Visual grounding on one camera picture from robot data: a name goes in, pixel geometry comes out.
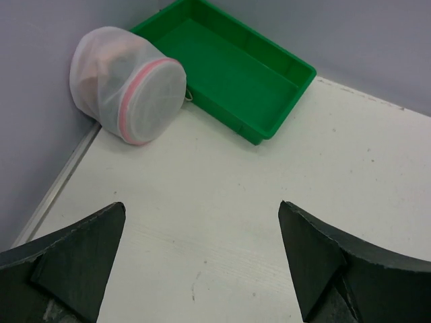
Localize green plastic tray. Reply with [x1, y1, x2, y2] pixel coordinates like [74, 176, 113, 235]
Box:
[131, 1, 317, 145]

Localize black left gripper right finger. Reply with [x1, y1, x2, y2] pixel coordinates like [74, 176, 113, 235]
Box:
[278, 201, 430, 322]

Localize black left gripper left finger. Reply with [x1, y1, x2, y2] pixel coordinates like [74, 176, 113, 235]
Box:
[1, 202, 126, 322]

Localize white mesh laundry bag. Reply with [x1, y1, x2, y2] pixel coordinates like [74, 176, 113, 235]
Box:
[69, 26, 187, 146]

